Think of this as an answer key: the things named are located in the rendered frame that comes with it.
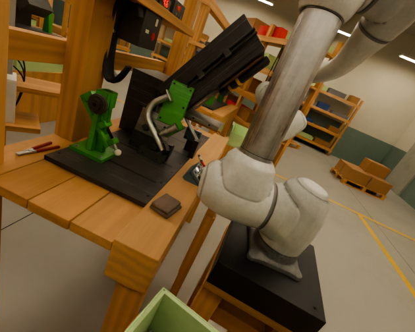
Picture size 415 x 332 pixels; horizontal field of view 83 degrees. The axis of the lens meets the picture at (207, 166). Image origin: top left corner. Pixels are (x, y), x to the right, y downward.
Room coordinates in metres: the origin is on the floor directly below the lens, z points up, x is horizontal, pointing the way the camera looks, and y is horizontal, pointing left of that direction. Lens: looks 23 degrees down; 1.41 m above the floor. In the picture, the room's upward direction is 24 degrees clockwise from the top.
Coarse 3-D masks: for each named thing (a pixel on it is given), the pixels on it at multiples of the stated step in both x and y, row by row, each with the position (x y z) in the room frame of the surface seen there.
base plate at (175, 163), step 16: (128, 144) 1.07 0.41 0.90; (176, 144) 1.35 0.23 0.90; (48, 160) 0.71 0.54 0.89; (64, 160) 0.73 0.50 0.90; (80, 160) 0.77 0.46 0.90; (112, 160) 0.87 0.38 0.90; (128, 160) 0.92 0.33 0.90; (144, 160) 0.99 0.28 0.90; (176, 160) 1.13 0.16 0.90; (80, 176) 0.70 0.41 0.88; (96, 176) 0.72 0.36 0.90; (112, 176) 0.76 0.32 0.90; (128, 176) 0.80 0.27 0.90; (144, 176) 0.85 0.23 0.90; (160, 176) 0.91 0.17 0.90; (128, 192) 0.70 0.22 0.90; (144, 192) 0.74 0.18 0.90
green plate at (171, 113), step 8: (176, 80) 1.16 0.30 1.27; (176, 88) 1.15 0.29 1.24; (184, 88) 1.15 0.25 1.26; (192, 88) 1.15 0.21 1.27; (176, 96) 1.14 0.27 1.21; (184, 96) 1.14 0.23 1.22; (168, 104) 1.13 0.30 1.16; (176, 104) 1.13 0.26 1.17; (184, 104) 1.13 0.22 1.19; (160, 112) 1.12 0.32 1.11; (168, 112) 1.12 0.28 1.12; (176, 112) 1.12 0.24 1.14; (184, 112) 1.13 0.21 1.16; (160, 120) 1.11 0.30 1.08; (168, 120) 1.11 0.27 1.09; (176, 120) 1.11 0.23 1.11
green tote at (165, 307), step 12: (156, 300) 0.33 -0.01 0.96; (168, 300) 0.34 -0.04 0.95; (180, 300) 0.35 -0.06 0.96; (144, 312) 0.30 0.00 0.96; (156, 312) 0.35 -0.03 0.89; (168, 312) 0.34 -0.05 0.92; (180, 312) 0.33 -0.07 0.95; (192, 312) 0.33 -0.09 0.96; (132, 324) 0.27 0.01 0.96; (144, 324) 0.31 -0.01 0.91; (156, 324) 0.34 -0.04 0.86; (168, 324) 0.34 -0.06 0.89; (180, 324) 0.33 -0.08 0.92; (192, 324) 0.32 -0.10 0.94; (204, 324) 0.32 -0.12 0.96
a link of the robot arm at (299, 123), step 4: (300, 112) 1.05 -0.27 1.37; (296, 116) 1.03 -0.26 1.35; (300, 116) 1.03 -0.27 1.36; (304, 116) 1.06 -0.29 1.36; (296, 120) 1.02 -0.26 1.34; (300, 120) 1.03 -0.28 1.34; (304, 120) 1.03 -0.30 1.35; (292, 124) 1.02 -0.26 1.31; (296, 124) 1.02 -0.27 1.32; (300, 124) 1.02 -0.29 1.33; (304, 124) 1.03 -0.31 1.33; (292, 128) 1.02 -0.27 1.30; (296, 128) 1.02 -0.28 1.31; (300, 128) 1.03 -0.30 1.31; (288, 132) 1.02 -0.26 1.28; (292, 132) 1.02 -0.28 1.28; (296, 132) 1.03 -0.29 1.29; (288, 136) 1.03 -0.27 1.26; (292, 136) 1.05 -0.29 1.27; (284, 140) 1.04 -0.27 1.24
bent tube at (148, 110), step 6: (168, 90) 1.12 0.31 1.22; (162, 96) 1.10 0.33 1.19; (168, 96) 1.10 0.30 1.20; (150, 102) 1.10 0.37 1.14; (156, 102) 1.10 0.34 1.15; (162, 102) 1.11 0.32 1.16; (150, 108) 1.09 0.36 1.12; (144, 114) 1.08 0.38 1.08; (150, 114) 1.09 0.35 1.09; (150, 120) 1.08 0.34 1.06; (150, 126) 1.06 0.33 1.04; (156, 132) 1.06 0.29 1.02; (156, 138) 1.05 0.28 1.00; (156, 144) 1.05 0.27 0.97; (162, 144) 1.05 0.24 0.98
